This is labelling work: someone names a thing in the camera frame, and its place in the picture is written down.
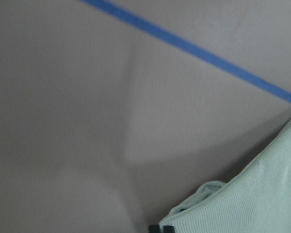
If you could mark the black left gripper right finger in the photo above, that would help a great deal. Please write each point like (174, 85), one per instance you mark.
(168, 229)

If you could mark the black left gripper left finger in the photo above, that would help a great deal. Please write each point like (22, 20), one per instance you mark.
(154, 229)

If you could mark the olive green long-sleeve shirt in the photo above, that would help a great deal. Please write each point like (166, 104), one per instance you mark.
(257, 200)

